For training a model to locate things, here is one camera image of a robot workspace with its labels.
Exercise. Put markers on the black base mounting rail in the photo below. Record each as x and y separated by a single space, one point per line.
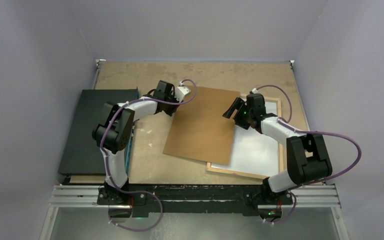
142 199

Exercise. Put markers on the aluminium extrusion rail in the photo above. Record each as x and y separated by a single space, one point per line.
84 196

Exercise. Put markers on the black foam pad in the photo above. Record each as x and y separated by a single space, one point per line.
81 155

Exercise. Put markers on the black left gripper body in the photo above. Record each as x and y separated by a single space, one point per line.
170 108

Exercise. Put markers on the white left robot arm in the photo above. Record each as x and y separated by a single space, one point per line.
114 130

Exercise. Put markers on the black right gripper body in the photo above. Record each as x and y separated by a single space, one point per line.
242 116

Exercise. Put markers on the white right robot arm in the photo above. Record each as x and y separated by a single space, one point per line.
307 158

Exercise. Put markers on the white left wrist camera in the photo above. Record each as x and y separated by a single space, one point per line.
180 92

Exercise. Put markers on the colour photo print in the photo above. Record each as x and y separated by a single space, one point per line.
253 155

